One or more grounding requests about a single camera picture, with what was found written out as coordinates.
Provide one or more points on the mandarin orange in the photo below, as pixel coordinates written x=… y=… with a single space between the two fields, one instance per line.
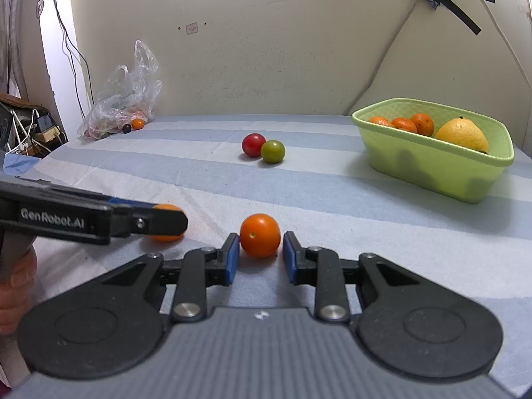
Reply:
x=423 y=124
x=404 y=125
x=380 y=122

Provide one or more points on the orange cherry tomato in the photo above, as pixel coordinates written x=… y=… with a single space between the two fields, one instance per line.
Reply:
x=259 y=235
x=166 y=238
x=137 y=124

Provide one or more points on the yellow lemon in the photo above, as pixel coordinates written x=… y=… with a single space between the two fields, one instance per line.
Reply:
x=461 y=135

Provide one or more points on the striped bed sheet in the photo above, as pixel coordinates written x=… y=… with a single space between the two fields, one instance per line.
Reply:
x=332 y=191

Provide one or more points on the light curtain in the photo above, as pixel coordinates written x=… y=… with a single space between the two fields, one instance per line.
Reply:
x=16 y=29

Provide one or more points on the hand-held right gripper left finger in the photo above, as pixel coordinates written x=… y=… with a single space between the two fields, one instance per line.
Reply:
x=232 y=259

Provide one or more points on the small wall sticker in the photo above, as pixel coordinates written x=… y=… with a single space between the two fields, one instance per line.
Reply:
x=191 y=28

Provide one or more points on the black power adapter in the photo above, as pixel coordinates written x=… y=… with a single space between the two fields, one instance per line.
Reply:
x=43 y=123

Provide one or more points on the clear plastic bag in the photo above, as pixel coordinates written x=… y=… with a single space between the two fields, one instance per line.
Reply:
x=124 y=91

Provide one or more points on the red cherry tomato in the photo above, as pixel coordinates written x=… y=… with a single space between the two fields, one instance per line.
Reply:
x=253 y=144

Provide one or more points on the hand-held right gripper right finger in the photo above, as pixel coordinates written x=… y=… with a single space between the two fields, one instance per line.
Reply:
x=291 y=257

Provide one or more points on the green plastic basin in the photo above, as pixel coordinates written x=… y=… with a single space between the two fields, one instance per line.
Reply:
x=415 y=166

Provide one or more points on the green cherry tomato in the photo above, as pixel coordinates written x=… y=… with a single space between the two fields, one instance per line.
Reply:
x=273 y=151

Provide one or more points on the dark cherry tomato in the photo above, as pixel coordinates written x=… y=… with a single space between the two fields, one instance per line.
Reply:
x=126 y=128

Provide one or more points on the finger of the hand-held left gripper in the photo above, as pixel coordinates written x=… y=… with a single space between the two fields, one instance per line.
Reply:
x=133 y=203
x=158 y=222

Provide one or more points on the person's left hand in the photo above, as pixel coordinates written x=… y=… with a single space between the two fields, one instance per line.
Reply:
x=18 y=295

